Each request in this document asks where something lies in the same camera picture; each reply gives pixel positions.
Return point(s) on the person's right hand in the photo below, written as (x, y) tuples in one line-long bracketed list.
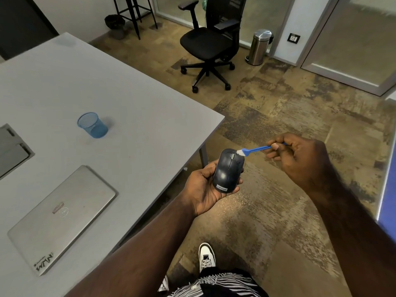
[(304, 160)]

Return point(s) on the person's left hand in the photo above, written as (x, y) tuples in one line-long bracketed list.
[(199, 190)]

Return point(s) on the person's left thumb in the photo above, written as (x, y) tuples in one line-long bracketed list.
[(211, 168)]

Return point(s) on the person's right thumb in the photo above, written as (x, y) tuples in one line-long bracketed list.
[(277, 155)]

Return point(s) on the dark blue computer mouse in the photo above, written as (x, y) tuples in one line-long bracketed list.
[(227, 170)]

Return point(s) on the small blue cleaning brush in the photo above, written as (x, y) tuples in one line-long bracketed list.
[(258, 149)]

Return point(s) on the person's left forearm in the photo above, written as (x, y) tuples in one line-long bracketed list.
[(136, 259)]

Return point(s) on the person's right forearm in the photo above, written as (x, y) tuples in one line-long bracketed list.
[(355, 231)]

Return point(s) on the grey table leg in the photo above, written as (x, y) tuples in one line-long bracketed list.
[(203, 156)]

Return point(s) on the white and black shoe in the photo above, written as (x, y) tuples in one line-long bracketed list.
[(164, 284), (206, 256)]

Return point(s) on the steel pedal bin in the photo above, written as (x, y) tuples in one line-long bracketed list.
[(259, 47)]

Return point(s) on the zebra striped trousers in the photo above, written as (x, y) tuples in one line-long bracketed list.
[(216, 284)]

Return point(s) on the blue panel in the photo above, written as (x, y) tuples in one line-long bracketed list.
[(389, 194)]

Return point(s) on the black office chair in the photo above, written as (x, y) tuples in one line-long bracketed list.
[(207, 43)]

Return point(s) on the blue mesh pen cup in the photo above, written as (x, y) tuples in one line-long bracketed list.
[(92, 126)]

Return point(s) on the silver closed laptop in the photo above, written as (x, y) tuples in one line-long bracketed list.
[(62, 219)]

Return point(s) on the black mesh waste basket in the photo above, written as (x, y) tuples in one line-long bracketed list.
[(115, 26)]

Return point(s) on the black metal stool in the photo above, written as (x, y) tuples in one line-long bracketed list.
[(133, 15)]

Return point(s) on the black wall socket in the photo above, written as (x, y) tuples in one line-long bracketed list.
[(293, 38)]

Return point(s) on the glass door with metal frame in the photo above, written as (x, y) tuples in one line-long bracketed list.
[(352, 43)]

